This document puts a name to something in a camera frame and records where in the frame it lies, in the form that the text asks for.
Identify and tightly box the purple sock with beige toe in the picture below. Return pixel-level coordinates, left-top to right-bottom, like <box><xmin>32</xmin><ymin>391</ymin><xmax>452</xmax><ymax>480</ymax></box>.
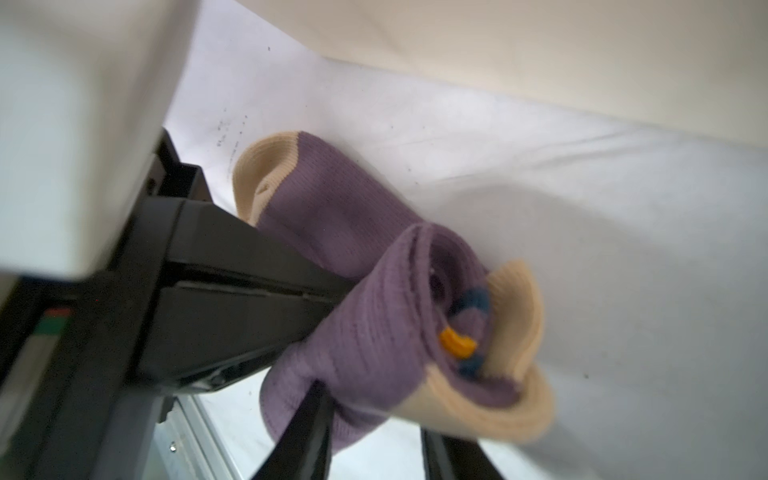
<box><xmin>232</xmin><ymin>131</ymin><xmax>555</xmax><ymax>451</ymax></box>

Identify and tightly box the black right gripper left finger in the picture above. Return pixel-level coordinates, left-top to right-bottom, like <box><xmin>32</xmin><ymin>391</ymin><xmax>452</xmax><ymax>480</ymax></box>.
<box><xmin>252</xmin><ymin>381</ymin><xmax>333</xmax><ymax>480</ymax></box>

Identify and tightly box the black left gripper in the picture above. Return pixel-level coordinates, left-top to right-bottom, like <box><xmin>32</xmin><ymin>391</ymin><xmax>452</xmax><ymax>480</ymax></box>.
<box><xmin>1</xmin><ymin>133</ymin><xmax>354</xmax><ymax>479</ymax></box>

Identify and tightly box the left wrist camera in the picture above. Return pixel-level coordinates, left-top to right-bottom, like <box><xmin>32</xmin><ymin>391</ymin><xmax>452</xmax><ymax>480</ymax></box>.
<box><xmin>1</xmin><ymin>1</ymin><xmax>200</xmax><ymax>280</ymax></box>

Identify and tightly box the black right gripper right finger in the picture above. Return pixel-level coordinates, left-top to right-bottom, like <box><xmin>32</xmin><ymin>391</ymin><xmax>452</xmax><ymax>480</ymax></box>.
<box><xmin>421</xmin><ymin>428</ymin><xmax>504</xmax><ymax>480</ymax></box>

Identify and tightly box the cream compartment tray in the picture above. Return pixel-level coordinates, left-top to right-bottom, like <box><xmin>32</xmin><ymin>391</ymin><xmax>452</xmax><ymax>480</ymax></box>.
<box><xmin>248</xmin><ymin>0</ymin><xmax>767</xmax><ymax>147</ymax></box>

